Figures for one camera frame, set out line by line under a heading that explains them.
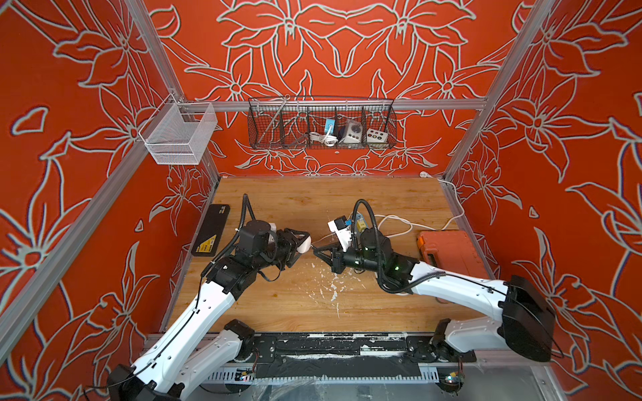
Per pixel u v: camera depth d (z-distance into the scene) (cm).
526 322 39
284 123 100
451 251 89
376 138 93
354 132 91
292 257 65
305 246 69
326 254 70
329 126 83
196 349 45
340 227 65
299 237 70
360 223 93
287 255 63
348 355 73
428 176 122
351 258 64
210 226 100
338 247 65
